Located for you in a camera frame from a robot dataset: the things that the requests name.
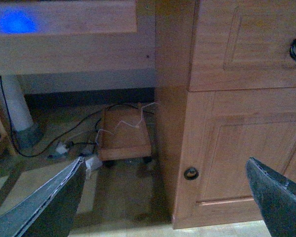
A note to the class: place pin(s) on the white plug on floor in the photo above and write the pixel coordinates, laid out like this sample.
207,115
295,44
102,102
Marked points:
61,148

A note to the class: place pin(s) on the white power adapter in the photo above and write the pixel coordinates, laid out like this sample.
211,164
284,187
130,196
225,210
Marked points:
92,164

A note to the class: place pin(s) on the wooden rolling cpu stand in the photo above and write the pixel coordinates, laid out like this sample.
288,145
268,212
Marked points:
123,134

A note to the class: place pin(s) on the wooden desk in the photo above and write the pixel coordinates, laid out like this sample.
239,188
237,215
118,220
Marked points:
173,48

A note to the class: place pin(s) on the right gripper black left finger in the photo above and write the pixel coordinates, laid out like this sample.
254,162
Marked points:
49,211

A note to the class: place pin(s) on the black door ring pull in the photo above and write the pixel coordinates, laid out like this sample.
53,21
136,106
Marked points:
191,174

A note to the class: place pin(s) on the white pipe with grey base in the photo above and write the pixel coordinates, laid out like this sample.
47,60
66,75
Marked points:
27,133

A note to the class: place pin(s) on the wooden upper drawer front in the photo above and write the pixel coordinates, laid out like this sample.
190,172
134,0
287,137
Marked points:
243,44

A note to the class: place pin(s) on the wooden keyboard tray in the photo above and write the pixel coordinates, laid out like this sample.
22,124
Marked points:
64,36

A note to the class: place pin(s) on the wooden cabinet door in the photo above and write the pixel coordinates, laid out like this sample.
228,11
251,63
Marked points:
223,129

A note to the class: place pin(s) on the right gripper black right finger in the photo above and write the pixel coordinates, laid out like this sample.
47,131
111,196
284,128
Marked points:
275,196

